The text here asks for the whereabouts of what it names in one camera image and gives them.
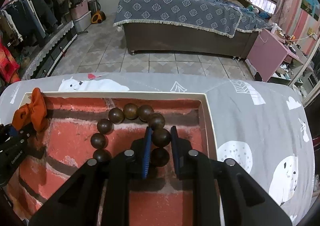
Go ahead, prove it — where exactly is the garment steamer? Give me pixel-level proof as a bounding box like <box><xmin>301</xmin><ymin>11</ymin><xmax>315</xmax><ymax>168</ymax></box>
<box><xmin>91</xmin><ymin>0</ymin><xmax>106</xmax><ymax>24</ymax></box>

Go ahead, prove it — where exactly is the dark wooden bead bracelet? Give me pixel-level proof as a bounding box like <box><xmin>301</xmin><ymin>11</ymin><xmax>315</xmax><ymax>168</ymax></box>
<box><xmin>89</xmin><ymin>103</ymin><xmax>173</xmax><ymax>168</ymax></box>

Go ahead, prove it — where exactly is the blue patterned bed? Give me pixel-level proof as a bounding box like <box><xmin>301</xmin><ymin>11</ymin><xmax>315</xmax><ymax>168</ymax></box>
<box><xmin>114</xmin><ymin>0</ymin><xmax>271</xmax><ymax>58</ymax></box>

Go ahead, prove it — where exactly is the orange fabric scrunchie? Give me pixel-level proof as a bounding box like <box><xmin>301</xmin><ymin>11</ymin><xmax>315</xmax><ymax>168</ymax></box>
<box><xmin>11</xmin><ymin>88</ymin><xmax>48</xmax><ymax>132</ymax></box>

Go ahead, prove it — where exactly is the pink side table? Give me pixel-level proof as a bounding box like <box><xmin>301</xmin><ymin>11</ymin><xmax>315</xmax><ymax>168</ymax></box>
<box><xmin>247</xmin><ymin>29</ymin><xmax>305</xmax><ymax>82</ymax></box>

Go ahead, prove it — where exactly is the white standing mirror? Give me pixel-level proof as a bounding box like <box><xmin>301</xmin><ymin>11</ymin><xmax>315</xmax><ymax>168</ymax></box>
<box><xmin>288</xmin><ymin>38</ymin><xmax>319</xmax><ymax>107</ymax></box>

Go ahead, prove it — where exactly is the wall portrait photo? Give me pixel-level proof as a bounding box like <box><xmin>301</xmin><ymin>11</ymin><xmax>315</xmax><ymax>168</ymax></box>
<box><xmin>300</xmin><ymin>0</ymin><xmax>319</xmax><ymax>21</ymax></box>

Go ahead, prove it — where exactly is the brick pattern jewelry tray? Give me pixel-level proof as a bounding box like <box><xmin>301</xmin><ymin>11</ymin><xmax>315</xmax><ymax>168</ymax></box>
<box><xmin>4</xmin><ymin>91</ymin><xmax>218</xmax><ymax>226</ymax></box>

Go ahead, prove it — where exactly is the grey polar bear bedsheet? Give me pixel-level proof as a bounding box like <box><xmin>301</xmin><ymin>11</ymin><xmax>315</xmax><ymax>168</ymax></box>
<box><xmin>1</xmin><ymin>73</ymin><xmax>315</xmax><ymax>225</ymax></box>

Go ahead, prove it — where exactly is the clothes rack with garments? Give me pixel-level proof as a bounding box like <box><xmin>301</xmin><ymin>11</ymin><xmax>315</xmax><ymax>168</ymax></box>
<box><xmin>1</xmin><ymin>0</ymin><xmax>91</xmax><ymax>84</ymax></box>

